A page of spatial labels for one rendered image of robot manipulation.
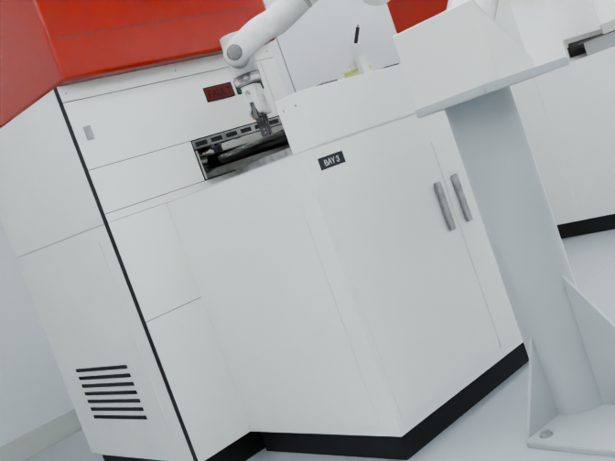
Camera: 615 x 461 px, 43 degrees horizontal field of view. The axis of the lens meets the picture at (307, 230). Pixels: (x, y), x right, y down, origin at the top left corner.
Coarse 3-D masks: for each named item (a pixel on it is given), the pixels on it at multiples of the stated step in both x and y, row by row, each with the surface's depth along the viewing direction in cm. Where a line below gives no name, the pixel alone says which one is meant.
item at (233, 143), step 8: (272, 128) 265; (280, 128) 267; (248, 136) 258; (256, 136) 260; (224, 144) 251; (232, 144) 253; (240, 144) 255; (288, 144) 269; (200, 152) 244; (208, 152) 246; (216, 152) 248; (264, 152) 261; (272, 152) 263; (200, 160) 244; (240, 160) 254; (248, 160) 256; (200, 168) 245; (208, 168) 245; (216, 168) 247; (224, 168) 249; (232, 168) 251; (208, 176) 245; (216, 176) 248
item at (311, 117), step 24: (384, 72) 213; (288, 96) 194; (312, 96) 194; (336, 96) 199; (360, 96) 205; (384, 96) 211; (408, 96) 218; (288, 120) 196; (312, 120) 192; (336, 120) 198; (360, 120) 203; (384, 120) 210; (312, 144) 193
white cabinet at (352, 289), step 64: (384, 128) 209; (448, 128) 227; (256, 192) 204; (320, 192) 190; (384, 192) 204; (448, 192) 222; (192, 256) 233; (256, 256) 212; (320, 256) 194; (384, 256) 200; (448, 256) 217; (256, 320) 220; (320, 320) 201; (384, 320) 197; (448, 320) 212; (512, 320) 231; (256, 384) 230; (320, 384) 209; (384, 384) 193; (448, 384) 208; (320, 448) 223; (384, 448) 204
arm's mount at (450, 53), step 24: (432, 24) 180; (456, 24) 175; (480, 24) 172; (408, 48) 186; (432, 48) 182; (456, 48) 177; (480, 48) 173; (504, 48) 176; (408, 72) 188; (432, 72) 184; (456, 72) 179; (480, 72) 175; (504, 72) 175; (432, 96) 186
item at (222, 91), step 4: (224, 84) 256; (228, 84) 257; (208, 88) 252; (212, 88) 253; (216, 88) 254; (220, 88) 255; (224, 88) 256; (228, 88) 257; (208, 92) 251; (212, 92) 253; (216, 92) 254; (220, 92) 254; (224, 92) 256; (228, 92) 257; (232, 92) 258; (208, 96) 251; (212, 96) 252; (216, 96) 253; (220, 96) 254; (224, 96) 255
